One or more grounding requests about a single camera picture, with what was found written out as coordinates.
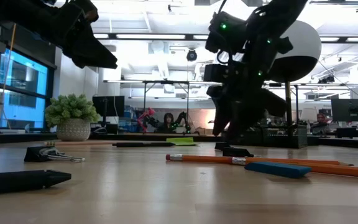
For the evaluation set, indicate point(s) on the black background desk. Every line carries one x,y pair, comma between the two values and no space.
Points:
353,132

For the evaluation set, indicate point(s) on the green plant in patterned pot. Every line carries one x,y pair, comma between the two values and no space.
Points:
72,112

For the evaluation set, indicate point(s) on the person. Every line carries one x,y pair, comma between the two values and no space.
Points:
321,119
168,123

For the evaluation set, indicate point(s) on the black mesh desk organizer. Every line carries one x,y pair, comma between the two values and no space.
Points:
278,138

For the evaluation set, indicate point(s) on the green sticky note pad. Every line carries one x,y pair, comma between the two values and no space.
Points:
182,141

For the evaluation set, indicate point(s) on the dark framed window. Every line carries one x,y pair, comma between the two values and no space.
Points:
23,74

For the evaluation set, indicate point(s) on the white globe table lamp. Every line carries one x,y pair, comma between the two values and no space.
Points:
303,43

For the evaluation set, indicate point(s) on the blue rectangular eraser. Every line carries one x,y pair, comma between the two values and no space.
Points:
278,169

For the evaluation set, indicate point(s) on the cardboard box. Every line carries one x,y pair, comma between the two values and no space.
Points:
205,131

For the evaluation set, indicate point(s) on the blue storage bins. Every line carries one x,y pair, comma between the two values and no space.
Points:
132,124

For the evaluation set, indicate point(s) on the black aluminium table frame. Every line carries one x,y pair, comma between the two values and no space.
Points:
129,137

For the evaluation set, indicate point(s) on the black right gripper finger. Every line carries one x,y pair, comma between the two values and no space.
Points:
220,121
241,130

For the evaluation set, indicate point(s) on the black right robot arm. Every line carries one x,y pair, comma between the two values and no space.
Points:
278,18

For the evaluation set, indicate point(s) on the black background monitor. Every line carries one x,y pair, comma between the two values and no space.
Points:
109,105
351,110

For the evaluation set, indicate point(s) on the black ceiling spotlight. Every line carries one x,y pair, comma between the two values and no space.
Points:
191,55

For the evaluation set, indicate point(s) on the red background robot arm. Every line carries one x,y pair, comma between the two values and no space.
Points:
146,116

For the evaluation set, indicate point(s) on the black ballpoint pen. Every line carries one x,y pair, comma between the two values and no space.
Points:
141,144
17,182

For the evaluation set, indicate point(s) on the black background frame stand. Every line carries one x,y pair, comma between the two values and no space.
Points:
166,82

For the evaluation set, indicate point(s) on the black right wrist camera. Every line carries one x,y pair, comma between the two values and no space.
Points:
214,73

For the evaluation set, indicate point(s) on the black binder clip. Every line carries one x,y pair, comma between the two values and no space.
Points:
235,152
37,154

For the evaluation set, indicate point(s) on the dark background robot arm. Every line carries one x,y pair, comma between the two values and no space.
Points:
182,119

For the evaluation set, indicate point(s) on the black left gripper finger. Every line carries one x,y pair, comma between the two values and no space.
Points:
95,53

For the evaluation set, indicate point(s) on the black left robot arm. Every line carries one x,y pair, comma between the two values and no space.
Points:
11,12

